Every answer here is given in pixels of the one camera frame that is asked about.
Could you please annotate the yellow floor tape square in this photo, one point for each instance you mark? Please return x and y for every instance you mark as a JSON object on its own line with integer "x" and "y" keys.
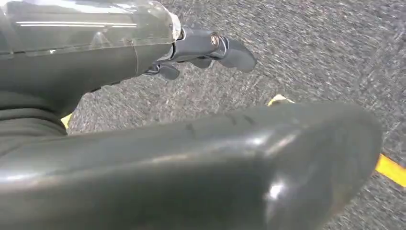
{"x": 391, "y": 170}

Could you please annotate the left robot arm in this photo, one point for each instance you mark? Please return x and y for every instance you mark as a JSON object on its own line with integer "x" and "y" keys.
{"x": 28, "y": 128}

